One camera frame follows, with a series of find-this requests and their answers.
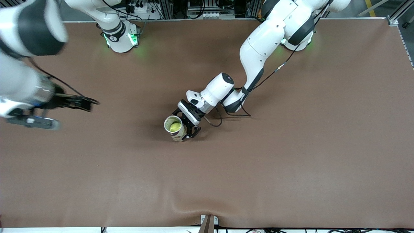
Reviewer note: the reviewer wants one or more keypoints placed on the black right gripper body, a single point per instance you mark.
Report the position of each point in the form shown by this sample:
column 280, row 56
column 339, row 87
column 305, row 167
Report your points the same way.
column 60, row 98

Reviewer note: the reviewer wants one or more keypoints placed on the clear tennis ball can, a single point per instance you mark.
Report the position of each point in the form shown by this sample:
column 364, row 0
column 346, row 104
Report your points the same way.
column 181, row 136

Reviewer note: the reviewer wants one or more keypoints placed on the yellow Monte Carlo tennis ball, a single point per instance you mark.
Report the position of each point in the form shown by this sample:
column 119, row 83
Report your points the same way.
column 175, row 127

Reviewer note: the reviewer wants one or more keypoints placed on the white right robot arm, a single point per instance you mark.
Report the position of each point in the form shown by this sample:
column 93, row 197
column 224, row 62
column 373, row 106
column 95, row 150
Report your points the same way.
column 19, row 77

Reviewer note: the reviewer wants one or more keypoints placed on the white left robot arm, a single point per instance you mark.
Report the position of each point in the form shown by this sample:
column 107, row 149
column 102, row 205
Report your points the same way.
column 265, row 45

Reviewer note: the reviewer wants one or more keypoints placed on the brown table mat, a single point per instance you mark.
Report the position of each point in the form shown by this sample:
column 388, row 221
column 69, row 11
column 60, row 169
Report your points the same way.
column 207, row 178

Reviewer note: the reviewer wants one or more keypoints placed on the white terminal block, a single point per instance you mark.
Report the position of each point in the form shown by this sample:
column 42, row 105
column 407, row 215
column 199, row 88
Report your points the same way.
column 210, row 15

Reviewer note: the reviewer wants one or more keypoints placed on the white power strip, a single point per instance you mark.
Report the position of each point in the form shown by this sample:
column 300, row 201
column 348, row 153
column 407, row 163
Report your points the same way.
column 145, row 9

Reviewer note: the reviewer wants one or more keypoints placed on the orange packaged goods pile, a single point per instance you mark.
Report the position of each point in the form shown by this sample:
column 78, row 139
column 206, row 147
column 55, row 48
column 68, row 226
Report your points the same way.
column 259, row 13

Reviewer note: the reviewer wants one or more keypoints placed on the metal table edge bracket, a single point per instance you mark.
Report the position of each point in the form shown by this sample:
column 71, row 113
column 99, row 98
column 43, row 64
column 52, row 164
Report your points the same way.
column 208, row 225

